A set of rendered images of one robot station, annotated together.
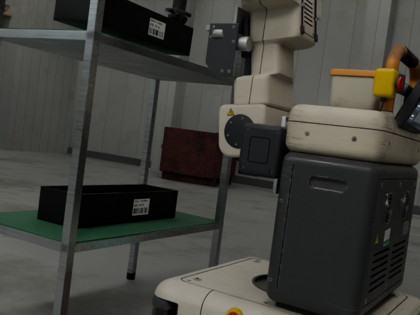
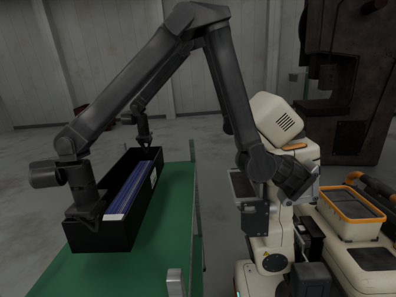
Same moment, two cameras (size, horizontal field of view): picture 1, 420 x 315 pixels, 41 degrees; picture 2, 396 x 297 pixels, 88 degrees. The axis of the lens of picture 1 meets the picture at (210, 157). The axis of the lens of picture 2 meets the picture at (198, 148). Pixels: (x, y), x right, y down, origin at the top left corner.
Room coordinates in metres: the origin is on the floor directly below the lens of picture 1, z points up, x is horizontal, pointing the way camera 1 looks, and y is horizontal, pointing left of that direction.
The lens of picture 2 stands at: (1.27, 0.45, 1.48)
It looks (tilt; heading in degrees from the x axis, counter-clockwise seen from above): 21 degrees down; 332
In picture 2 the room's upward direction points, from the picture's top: 5 degrees counter-clockwise
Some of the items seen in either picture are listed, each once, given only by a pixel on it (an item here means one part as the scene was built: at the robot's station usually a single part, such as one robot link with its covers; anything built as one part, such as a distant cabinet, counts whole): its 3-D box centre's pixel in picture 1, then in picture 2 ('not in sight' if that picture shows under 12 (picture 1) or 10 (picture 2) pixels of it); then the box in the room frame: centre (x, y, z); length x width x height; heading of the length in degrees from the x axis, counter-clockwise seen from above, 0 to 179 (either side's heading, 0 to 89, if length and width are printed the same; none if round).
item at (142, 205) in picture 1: (114, 203); not in sight; (2.04, 0.33, 0.41); 0.57 x 0.17 x 0.11; 150
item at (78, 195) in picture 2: not in sight; (85, 194); (1.81, 0.49, 1.21); 0.10 x 0.07 x 0.07; 149
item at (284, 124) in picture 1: (257, 149); (280, 260); (1.69, -0.14, 0.68); 0.28 x 0.27 x 0.25; 149
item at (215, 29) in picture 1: (244, 49); (250, 192); (1.80, -0.06, 0.99); 0.28 x 0.16 x 0.22; 149
